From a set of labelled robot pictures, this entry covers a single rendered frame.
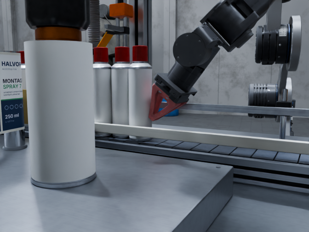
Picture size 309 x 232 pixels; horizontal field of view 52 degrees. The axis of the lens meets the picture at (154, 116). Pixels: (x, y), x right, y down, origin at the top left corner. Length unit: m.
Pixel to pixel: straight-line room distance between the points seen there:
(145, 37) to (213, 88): 7.13
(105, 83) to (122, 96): 0.05
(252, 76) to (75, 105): 7.53
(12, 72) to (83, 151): 0.27
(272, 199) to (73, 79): 0.35
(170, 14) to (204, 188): 7.71
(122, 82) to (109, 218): 0.42
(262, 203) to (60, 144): 0.31
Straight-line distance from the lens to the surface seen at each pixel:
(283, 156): 0.61
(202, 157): 0.60
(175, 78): 0.63
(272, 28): 1.25
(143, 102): 0.68
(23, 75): 0.91
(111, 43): 7.41
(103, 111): 0.73
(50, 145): 0.42
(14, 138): 0.67
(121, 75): 0.71
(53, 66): 0.41
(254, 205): 0.52
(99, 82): 0.73
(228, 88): 7.91
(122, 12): 0.81
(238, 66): 7.89
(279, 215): 0.50
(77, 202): 0.39
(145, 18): 0.85
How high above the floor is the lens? 1.03
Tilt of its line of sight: 8 degrees down
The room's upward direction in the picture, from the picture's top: straight up
